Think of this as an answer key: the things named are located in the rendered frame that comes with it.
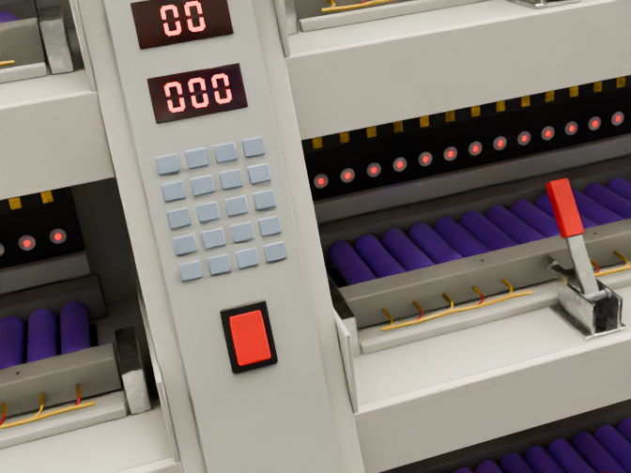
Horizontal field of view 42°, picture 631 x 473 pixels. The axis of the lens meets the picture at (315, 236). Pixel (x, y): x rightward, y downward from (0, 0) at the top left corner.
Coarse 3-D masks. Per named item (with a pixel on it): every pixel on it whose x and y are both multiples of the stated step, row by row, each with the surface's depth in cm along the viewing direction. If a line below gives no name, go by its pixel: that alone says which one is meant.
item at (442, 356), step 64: (384, 128) 60; (448, 128) 62; (512, 128) 63; (576, 128) 65; (320, 192) 61; (384, 192) 62; (448, 192) 63; (512, 192) 62; (576, 192) 62; (384, 256) 56; (448, 256) 55; (512, 256) 53; (576, 256) 49; (384, 320) 52; (448, 320) 51; (512, 320) 51; (576, 320) 50; (384, 384) 47; (448, 384) 46; (512, 384) 47; (576, 384) 48; (384, 448) 46; (448, 448) 47
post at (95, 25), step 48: (96, 0) 39; (96, 48) 40; (288, 96) 42; (288, 144) 42; (144, 192) 41; (144, 240) 41; (144, 288) 41; (336, 336) 44; (336, 384) 44; (192, 432) 43; (336, 432) 44
